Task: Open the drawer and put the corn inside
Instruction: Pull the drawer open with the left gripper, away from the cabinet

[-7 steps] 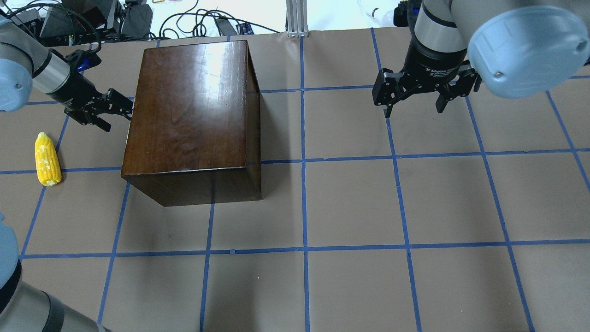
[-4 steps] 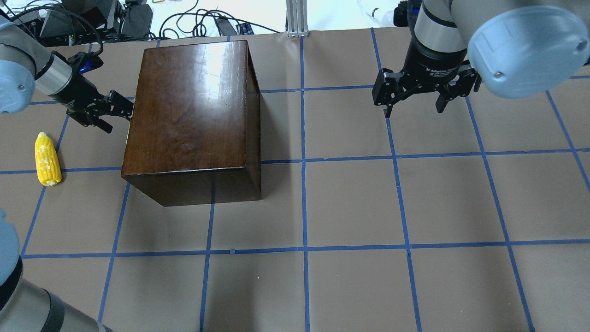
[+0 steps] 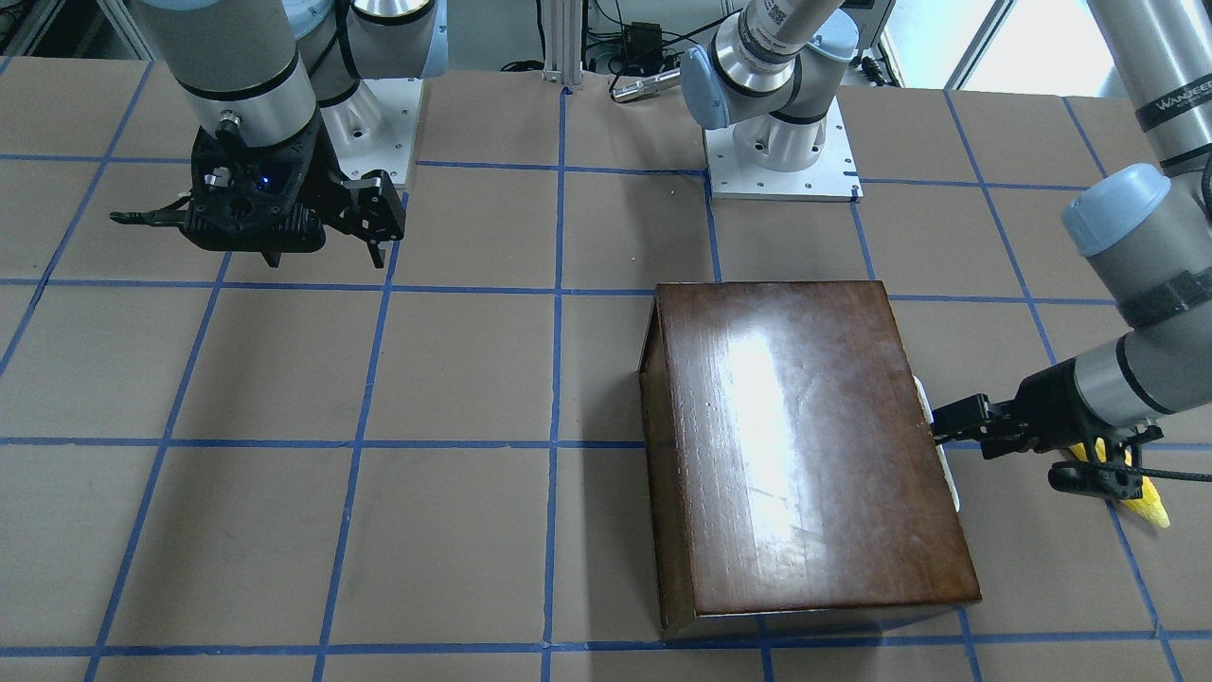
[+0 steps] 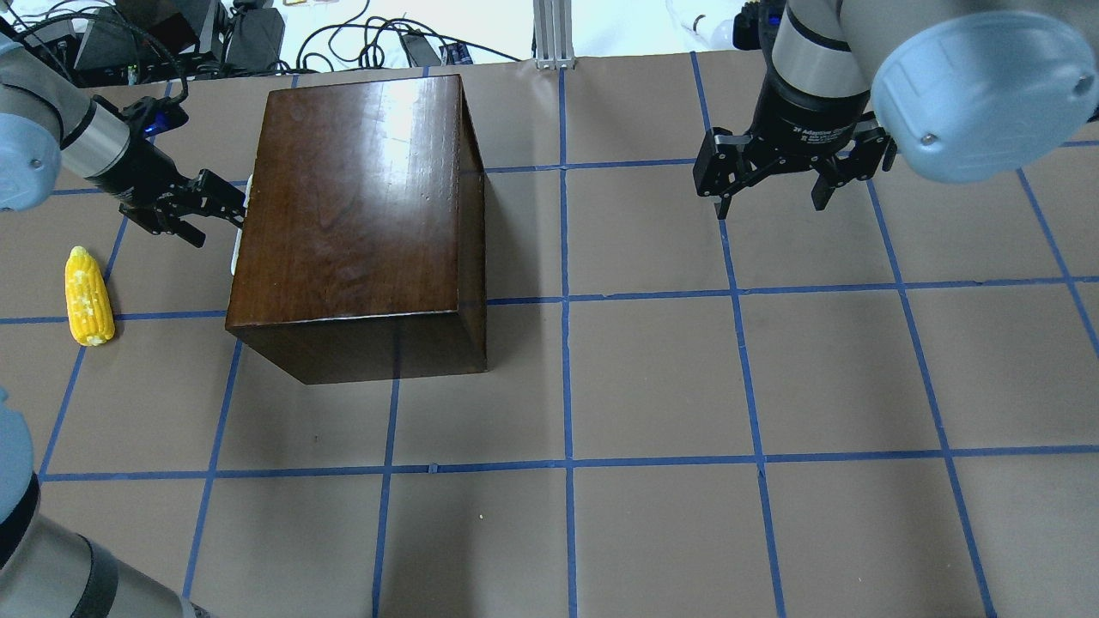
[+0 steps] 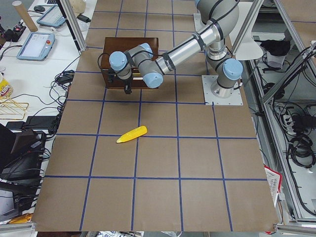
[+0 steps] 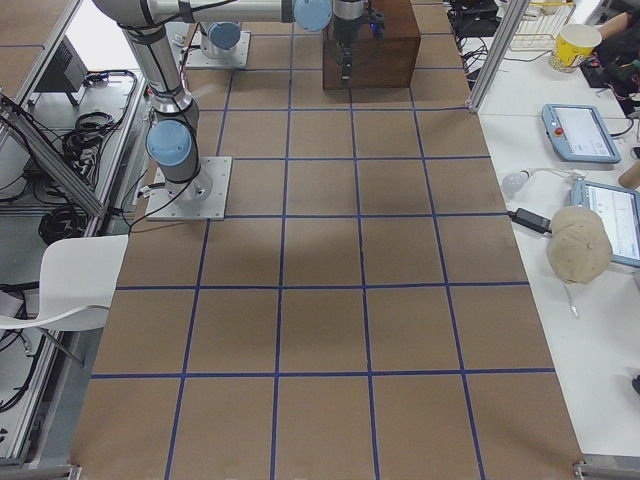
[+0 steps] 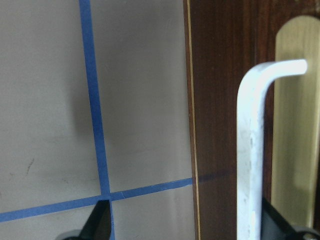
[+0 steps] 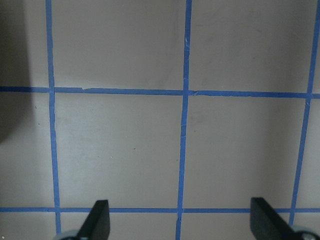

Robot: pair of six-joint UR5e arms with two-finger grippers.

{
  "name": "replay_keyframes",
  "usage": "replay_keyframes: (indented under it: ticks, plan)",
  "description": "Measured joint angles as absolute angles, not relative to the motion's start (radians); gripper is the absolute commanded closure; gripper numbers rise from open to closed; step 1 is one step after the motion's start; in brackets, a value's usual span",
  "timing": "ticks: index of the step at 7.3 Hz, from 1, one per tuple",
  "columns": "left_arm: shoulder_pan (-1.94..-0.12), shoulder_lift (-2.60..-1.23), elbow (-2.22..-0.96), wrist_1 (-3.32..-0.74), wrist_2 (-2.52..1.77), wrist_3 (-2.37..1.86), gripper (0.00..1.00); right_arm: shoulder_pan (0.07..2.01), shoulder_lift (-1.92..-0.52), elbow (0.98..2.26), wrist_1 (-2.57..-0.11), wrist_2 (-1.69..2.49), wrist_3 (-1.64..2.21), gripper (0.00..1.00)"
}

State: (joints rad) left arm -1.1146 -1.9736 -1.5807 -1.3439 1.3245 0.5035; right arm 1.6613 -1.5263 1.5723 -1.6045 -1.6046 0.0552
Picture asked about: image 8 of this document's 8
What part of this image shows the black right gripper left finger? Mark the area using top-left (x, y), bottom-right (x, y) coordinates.
top-left (75, 200), bottom-right (111, 240)

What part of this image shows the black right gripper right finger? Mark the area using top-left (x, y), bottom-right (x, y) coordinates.
top-left (250, 197), bottom-right (300, 240)

